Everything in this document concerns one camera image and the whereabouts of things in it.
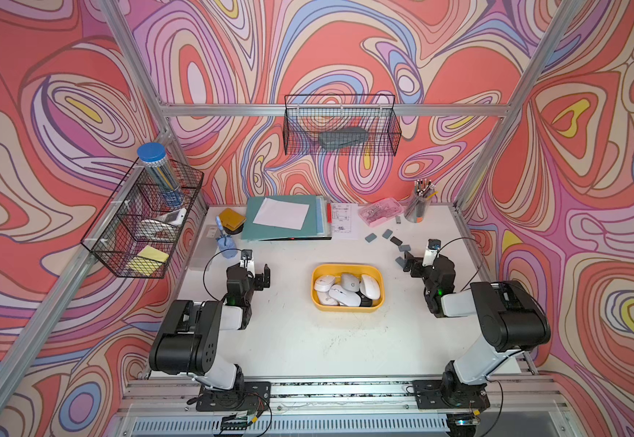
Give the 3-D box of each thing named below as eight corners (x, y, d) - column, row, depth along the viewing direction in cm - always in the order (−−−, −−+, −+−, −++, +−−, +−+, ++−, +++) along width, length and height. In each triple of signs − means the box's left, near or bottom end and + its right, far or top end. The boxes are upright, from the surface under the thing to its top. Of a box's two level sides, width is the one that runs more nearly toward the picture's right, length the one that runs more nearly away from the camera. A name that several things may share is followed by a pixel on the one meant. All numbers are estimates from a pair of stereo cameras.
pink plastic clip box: (369, 227, 115) (370, 223, 113) (356, 211, 121) (357, 207, 119) (403, 213, 121) (405, 209, 119) (389, 198, 127) (390, 194, 125)
